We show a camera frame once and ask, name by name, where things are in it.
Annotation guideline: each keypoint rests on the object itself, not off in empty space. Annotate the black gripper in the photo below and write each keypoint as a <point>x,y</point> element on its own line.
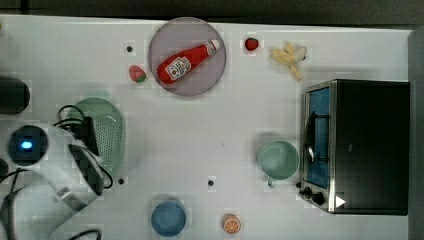
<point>85,132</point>

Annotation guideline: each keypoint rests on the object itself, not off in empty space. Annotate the green plastic strainer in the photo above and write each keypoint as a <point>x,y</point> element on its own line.
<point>109,128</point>

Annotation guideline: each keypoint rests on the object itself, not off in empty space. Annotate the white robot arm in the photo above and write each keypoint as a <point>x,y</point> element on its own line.
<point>69,179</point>

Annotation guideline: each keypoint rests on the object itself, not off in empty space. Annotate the pink green strawberry toy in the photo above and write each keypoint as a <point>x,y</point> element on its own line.
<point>137,74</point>

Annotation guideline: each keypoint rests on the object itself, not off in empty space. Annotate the black frying pan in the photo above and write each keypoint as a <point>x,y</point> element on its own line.
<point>14,95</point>

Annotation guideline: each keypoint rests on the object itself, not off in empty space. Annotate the black round pot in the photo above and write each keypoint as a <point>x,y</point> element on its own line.
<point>4,168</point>

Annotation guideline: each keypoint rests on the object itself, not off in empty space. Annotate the red ketchup bottle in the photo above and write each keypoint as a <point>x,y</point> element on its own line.
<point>180,64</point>

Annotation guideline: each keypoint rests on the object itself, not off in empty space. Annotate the blue bowl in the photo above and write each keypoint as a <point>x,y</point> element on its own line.
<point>168,219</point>

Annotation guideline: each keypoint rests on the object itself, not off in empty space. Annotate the grey round plate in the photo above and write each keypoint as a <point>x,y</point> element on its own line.
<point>185,33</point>

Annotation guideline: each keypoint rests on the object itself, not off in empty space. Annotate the orange slice toy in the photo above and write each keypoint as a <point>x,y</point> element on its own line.
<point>231,224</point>

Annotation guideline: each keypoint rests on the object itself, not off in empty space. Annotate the red strawberry toy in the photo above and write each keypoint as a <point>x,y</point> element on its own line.
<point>251,44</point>

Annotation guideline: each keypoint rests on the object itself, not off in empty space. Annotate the green mug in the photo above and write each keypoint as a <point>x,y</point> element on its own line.
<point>279,160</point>

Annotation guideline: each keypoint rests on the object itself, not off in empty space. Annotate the peeled banana toy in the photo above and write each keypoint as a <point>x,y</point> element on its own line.
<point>289,57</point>

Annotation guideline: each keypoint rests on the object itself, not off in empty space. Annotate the black toaster oven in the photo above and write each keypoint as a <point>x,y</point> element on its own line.
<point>355,141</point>

